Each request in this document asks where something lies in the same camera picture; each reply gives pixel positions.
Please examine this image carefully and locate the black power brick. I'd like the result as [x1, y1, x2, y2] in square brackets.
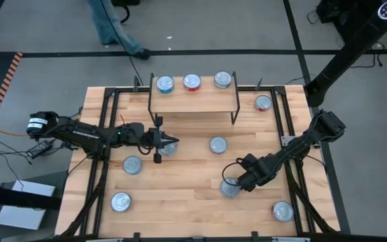
[26, 139, 54, 159]

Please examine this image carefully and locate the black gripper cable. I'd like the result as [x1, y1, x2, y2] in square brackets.
[221, 162, 245, 188]

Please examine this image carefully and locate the black tower fan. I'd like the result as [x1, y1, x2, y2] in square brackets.
[304, 0, 387, 108]

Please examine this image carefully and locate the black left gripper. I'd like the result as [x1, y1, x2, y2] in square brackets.
[142, 116, 180, 165]

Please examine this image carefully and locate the black metal table frame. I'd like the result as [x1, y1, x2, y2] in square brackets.
[58, 75, 341, 242]

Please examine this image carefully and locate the black floor cable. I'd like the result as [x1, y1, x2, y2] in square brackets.
[121, 6, 144, 87]

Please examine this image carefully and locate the wooden shelf with black legs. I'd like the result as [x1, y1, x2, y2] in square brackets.
[147, 71, 242, 126]

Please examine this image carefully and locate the person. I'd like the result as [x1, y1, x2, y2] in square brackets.
[86, 0, 151, 61]

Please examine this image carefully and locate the red seafood can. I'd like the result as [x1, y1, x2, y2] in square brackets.
[182, 73, 202, 92]
[254, 94, 273, 112]
[271, 200, 295, 223]
[209, 135, 228, 155]

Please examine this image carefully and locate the yellow cable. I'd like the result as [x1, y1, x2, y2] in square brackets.
[0, 126, 35, 138]

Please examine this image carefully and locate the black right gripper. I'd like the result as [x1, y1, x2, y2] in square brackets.
[236, 153, 275, 192]

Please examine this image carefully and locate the orange black striped tape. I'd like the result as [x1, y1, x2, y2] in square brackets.
[0, 51, 24, 128]

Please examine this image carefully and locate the black equipment base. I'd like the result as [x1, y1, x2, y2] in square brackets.
[315, 0, 376, 26]

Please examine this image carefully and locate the white flat box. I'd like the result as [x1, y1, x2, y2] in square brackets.
[0, 179, 56, 231]

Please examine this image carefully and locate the blue seafood can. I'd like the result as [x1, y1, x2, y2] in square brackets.
[110, 191, 132, 213]
[213, 70, 233, 90]

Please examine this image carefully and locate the black beam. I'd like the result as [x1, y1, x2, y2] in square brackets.
[0, 183, 62, 211]

